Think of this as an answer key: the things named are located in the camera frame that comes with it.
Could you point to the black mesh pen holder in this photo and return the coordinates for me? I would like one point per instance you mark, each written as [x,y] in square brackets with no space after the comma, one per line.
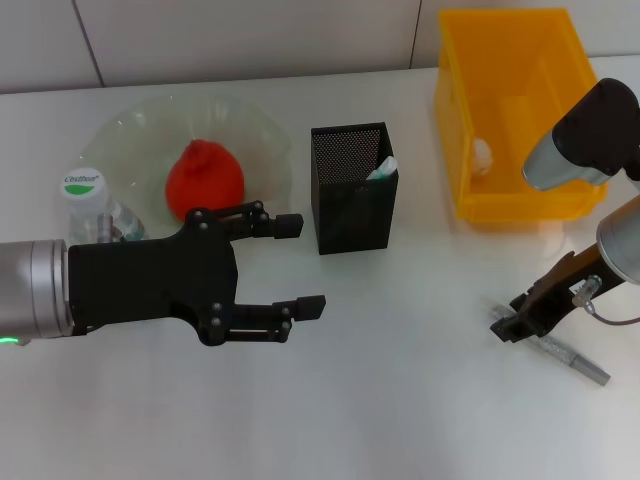
[355,220]

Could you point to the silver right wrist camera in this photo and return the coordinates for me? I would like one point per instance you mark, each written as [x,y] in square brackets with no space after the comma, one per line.
[575,145]

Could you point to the white paper ball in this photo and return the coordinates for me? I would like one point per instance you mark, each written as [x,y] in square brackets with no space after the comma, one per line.
[482,156]

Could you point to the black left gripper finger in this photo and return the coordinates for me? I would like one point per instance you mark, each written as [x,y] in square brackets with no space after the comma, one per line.
[310,306]

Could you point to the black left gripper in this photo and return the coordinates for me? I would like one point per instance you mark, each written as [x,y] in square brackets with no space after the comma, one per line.
[150,285]

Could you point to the green utility knife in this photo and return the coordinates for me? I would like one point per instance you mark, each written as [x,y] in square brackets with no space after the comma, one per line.
[382,169]

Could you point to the grey glitter pen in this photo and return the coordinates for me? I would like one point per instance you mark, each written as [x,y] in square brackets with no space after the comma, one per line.
[575,357]

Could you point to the red-orange knitted orange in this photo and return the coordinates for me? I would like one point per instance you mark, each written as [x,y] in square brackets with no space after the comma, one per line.
[205,180]

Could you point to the clear water bottle green label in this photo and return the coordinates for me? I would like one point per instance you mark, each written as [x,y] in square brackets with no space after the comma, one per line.
[85,195]

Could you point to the green glass fruit plate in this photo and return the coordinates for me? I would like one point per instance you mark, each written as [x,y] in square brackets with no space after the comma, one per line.
[150,125]

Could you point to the silver left wrist knob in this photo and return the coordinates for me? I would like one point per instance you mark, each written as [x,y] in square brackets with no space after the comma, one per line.
[107,227]

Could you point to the yellow plastic bin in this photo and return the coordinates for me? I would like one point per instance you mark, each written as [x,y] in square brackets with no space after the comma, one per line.
[500,75]

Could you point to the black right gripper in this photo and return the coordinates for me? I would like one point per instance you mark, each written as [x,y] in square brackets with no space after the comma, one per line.
[575,280]

